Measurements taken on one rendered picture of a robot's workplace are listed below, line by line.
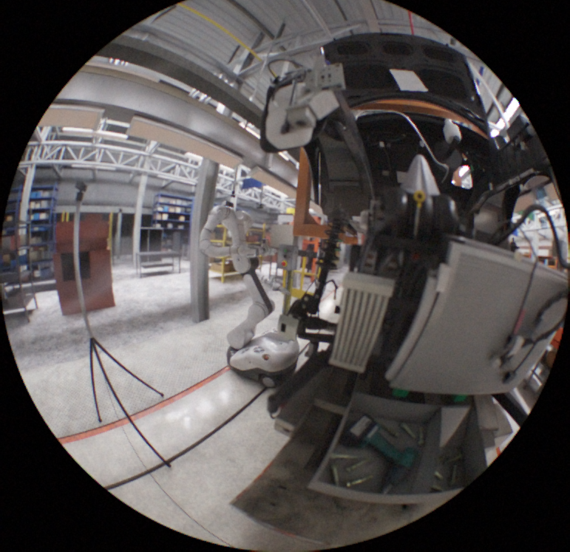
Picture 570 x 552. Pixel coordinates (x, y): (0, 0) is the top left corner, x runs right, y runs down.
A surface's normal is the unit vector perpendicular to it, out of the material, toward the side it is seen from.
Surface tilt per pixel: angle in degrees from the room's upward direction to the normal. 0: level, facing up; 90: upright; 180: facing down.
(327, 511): 0
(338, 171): 127
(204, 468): 0
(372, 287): 106
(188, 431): 0
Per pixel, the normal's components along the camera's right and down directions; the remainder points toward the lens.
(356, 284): -0.51, 0.35
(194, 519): 0.10, -0.98
